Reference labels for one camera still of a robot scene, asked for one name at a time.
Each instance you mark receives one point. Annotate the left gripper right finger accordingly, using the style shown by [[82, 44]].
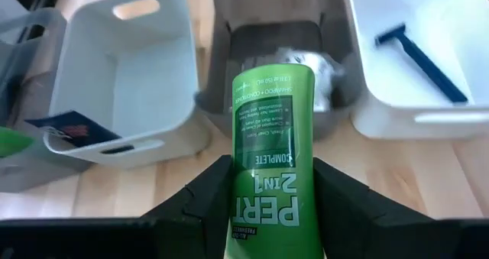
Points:
[[351, 221]]

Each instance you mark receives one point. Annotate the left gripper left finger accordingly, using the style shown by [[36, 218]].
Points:
[[198, 221]]

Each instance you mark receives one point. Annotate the green shampoo bottle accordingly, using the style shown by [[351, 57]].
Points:
[[11, 142], [271, 156]]

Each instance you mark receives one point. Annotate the clear bag of cotton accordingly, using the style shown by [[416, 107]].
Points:
[[324, 75]]

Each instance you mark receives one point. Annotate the dark blue disposable razor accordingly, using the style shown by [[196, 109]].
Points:
[[424, 62]]

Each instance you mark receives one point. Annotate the white plastic bin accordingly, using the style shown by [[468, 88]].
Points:
[[420, 117]]

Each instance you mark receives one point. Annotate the light grey plastic bin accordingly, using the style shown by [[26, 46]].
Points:
[[153, 79]]

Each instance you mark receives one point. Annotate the dark brown translucent bin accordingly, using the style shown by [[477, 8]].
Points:
[[221, 60]]

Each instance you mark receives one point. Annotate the grey translucent bin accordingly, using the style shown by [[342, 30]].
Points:
[[30, 171]]

